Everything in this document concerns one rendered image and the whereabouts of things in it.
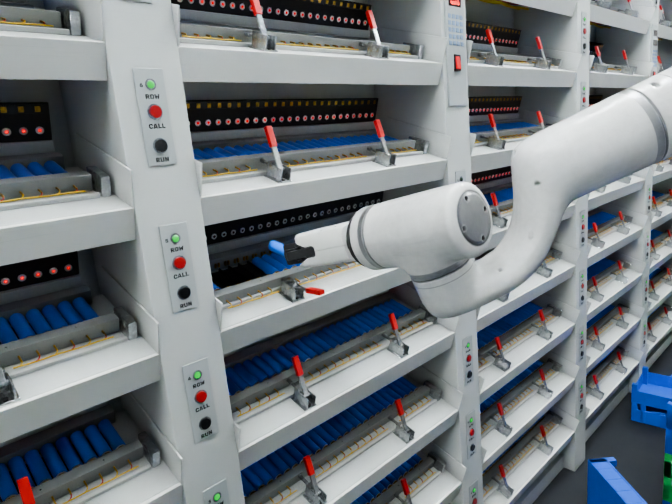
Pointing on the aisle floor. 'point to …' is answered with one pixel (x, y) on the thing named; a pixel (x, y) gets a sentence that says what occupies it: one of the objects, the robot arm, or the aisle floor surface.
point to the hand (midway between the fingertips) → (300, 251)
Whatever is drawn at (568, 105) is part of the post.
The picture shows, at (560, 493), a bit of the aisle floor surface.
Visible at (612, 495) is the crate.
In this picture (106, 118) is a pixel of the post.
